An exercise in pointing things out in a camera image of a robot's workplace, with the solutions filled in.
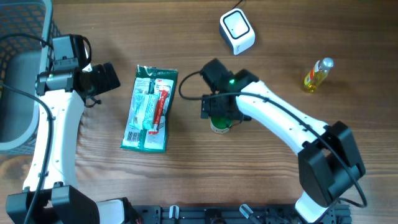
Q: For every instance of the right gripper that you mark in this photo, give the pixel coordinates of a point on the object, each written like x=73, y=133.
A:
x=209, y=107

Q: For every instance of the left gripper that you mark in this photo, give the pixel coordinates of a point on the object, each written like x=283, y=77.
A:
x=103, y=83

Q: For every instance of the green white can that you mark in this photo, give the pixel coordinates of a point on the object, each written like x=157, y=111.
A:
x=220, y=125

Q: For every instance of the green 3M gloves package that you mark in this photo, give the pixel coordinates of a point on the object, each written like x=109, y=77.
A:
x=152, y=96

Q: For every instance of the yellow oil bottle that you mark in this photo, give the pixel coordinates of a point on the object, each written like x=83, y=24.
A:
x=317, y=74

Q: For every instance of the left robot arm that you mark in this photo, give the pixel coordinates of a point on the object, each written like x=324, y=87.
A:
x=50, y=193

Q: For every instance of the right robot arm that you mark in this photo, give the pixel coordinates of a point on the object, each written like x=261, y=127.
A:
x=329, y=162

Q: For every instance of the white barcode scanner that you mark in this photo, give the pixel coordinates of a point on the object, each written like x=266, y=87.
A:
x=236, y=31

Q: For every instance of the grey plastic mesh basket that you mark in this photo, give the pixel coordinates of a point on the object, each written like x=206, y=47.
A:
x=27, y=30

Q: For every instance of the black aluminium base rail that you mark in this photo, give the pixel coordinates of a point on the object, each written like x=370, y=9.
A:
x=269, y=214

